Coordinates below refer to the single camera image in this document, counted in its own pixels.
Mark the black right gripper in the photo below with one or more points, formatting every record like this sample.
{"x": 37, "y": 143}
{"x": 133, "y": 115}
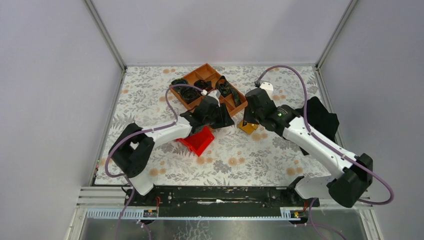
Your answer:
{"x": 247, "y": 117}

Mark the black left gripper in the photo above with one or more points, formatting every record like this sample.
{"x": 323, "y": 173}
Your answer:
{"x": 224, "y": 119}

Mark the yellow leather card holder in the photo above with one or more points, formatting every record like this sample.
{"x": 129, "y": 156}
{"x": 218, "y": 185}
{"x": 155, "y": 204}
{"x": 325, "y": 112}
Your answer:
{"x": 247, "y": 127}

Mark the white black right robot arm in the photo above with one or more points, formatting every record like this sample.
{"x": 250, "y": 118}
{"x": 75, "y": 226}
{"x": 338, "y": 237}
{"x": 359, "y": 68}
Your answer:
{"x": 350, "y": 174}

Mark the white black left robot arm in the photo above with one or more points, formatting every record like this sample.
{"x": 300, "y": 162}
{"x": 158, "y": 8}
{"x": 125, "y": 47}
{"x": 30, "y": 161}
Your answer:
{"x": 133, "y": 148}

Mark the rolled dark belt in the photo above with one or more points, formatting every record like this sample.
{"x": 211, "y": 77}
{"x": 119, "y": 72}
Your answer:
{"x": 177, "y": 82}
{"x": 189, "y": 94}
{"x": 203, "y": 85}

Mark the brown compartment organizer tray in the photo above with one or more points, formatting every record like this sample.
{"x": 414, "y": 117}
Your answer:
{"x": 230, "y": 95}

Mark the red plastic bin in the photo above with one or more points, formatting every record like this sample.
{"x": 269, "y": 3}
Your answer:
{"x": 198, "y": 142}

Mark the black cloth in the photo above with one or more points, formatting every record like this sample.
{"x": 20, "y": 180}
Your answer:
{"x": 319, "y": 118}

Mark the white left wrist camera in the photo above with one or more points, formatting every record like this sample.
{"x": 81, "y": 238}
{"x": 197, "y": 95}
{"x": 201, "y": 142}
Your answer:
{"x": 215, "y": 94}

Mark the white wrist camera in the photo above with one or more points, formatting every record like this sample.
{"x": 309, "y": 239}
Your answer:
{"x": 267, "y": 87}
{"x": 215, "y": 94}

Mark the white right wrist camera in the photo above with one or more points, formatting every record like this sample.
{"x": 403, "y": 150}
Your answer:
{"x": 267, "y": 87}

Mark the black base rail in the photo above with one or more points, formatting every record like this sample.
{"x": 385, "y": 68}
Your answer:
{"x": 220, "y": 201}

